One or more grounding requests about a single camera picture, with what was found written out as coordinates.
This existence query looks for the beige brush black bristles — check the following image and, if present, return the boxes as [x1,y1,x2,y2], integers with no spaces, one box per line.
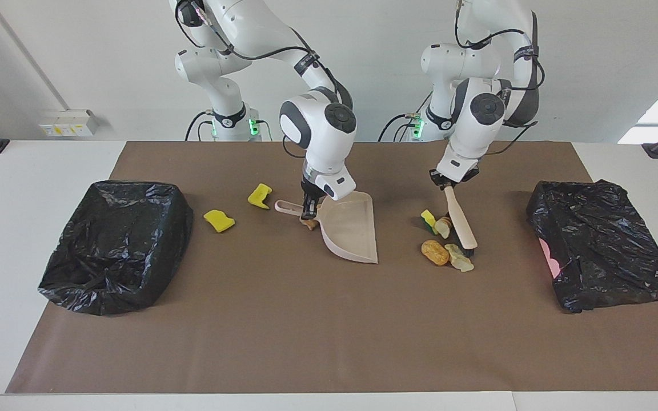
[444,186,478,252]

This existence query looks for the beige plastic dustpan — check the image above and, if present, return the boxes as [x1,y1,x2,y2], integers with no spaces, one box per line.
[274,191,379,265]

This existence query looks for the yellow L-shaped sponge piece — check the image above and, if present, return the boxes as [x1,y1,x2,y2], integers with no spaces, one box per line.
[247,183,273,210]

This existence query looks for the pale bread chunk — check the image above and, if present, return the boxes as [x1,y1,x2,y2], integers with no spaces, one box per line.
[445,244,475,273]

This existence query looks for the pink bin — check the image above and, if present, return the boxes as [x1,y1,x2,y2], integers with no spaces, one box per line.
[539,239,561,279]

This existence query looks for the black plastic trash bag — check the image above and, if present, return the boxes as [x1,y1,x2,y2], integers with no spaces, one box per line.
[38,180,194,316]
[526,180,658,313]

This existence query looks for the brown table mat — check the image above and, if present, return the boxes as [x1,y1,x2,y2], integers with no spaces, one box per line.
[6,141,658,394]

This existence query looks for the black base cable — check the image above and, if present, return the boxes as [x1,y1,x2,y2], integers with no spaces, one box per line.
[185,111,214,142]
[378,113,421,142]

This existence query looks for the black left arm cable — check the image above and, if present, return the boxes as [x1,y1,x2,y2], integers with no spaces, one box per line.
[455,0,547,156]

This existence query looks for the white wall socket box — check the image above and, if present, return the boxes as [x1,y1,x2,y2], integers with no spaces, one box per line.
[39,110,100,138]

